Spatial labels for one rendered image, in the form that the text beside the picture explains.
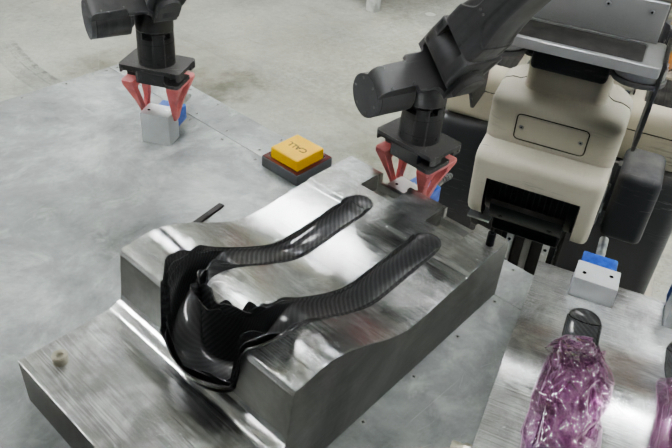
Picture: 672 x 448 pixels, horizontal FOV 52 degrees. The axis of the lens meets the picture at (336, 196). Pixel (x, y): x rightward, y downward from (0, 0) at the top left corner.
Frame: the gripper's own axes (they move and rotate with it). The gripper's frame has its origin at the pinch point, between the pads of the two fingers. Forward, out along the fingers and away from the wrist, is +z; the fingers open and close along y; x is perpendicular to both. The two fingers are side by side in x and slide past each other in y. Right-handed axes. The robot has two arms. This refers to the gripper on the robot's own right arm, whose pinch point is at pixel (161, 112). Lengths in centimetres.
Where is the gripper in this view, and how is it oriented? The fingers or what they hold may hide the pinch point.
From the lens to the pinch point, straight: 118.0
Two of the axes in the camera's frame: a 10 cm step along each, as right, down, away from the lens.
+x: 2.4, -5.6, 7.9
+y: 9.7, 2.1, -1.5
